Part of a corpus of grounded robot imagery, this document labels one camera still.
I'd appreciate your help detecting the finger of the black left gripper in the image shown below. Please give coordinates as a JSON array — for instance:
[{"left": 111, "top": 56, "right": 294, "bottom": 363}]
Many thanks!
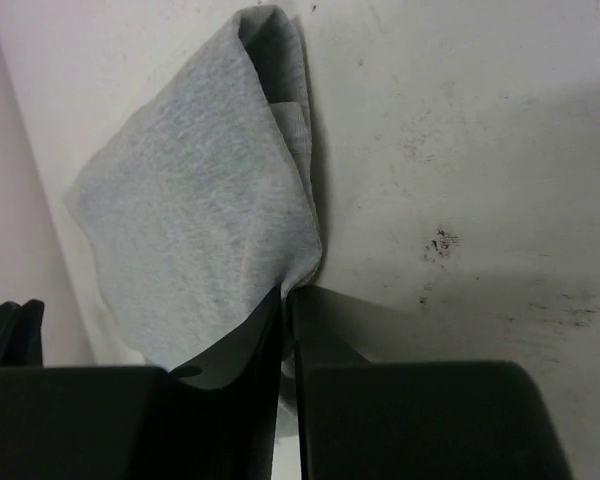
[{"left": 0, "top": 299, "right": 45, "bottom": 367}]

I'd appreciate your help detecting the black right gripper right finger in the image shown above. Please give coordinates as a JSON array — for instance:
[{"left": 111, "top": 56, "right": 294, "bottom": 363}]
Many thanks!
[{"left": 286, "top": 287, "right": 572, "bottom": 479}]

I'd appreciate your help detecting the grey tank top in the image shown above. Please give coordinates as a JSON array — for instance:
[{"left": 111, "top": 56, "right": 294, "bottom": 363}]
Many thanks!
[{"left": 65, "top": 5, "right": 322, "bottom": 370}]

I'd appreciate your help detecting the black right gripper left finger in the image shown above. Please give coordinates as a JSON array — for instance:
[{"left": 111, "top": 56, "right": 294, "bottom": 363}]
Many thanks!
[{"left": 0, "top": 290, "right": 283, "bottom": 479}]

